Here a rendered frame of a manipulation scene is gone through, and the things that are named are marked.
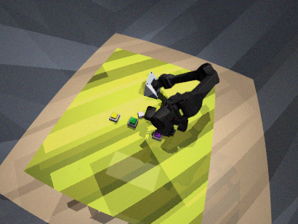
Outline purple button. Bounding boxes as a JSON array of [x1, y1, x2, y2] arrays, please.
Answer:
[[152, 129, 162, 142]]

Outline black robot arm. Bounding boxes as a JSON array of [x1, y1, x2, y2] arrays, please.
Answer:
[[150, 63, 220, 137]]

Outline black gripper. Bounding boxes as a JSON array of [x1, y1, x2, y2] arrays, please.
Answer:
[[144, 106, 188, 132]]

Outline green button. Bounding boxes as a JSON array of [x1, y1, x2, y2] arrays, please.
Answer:
[[127, 117, 139, 128]]

